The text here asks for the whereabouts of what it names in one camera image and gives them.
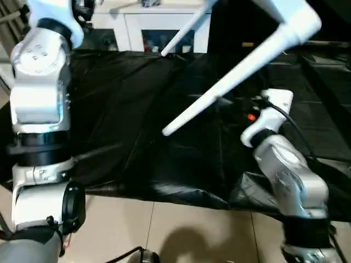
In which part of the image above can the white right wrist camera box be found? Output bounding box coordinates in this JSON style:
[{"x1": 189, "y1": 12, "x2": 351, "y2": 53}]
[{"x1": 240, "y1": 88, "x2": 295, "y2": 149}]

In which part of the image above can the black draped furniture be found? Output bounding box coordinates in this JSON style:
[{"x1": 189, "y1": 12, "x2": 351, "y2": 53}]
[{"x1": 210, "y1": 0, "x2": 351, "y2": 55}]

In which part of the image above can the black right camera cable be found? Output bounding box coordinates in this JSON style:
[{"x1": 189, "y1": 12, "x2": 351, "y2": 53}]
[{"x1": 259, "y1": 95, "x2": 347, "y2": 263}]

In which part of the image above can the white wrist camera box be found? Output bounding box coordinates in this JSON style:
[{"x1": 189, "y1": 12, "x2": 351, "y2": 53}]
[
  {"x1": 240, "y1": 88, "x2": 295, "y2": 149},
  {"x1": 26, "y1": 0, "x2": 85, "y2": 49}
]

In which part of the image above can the grey curtain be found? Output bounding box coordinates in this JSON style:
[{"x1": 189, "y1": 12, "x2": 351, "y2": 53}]
[{"x1": 0, "y1": 0, "x2": 28, "y2": 53}]

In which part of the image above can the black plastic mat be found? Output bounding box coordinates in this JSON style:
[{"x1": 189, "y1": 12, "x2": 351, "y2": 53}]
[{"x1": 0, "y1": 48, "x2": 351, "y2": 223}]

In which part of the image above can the white sideboard cabinet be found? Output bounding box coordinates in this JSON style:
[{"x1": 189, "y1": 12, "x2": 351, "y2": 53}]
[{"x1": 89, "y1": 0, "x2": 214, "y2": 55}]

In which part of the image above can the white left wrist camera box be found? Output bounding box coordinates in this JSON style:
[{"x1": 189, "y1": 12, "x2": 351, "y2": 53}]
[{"x1": 26, "y1": 0, "x2": 85, "y2": 49}]

